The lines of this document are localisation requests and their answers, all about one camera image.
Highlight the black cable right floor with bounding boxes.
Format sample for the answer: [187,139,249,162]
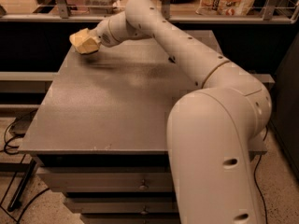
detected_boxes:
[252,126,269,224]

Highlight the grey power box floor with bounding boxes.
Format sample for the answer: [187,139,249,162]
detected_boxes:
[9,110,36,136]

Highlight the yellow sponge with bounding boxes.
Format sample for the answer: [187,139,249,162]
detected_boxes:
[69,28,100,54]

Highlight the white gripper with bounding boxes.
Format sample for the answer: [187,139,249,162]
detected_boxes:
[89,21,114,48]

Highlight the metal shelf rail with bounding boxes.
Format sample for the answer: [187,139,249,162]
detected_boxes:
[0,0,299,24]

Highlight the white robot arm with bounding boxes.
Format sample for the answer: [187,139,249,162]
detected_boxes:
[91,0,272,224]

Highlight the top drawer with knob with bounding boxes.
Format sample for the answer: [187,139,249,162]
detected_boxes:
[37,167,174,193]

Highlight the grey drawer cabinet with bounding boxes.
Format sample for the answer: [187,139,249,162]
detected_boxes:
[18,29,268,224]

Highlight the drawer with knob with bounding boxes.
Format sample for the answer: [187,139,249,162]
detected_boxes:
[64,196,178,215]
[37,167,174,193]

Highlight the black cables left floor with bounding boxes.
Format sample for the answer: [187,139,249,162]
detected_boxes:
[0,109,50,224]

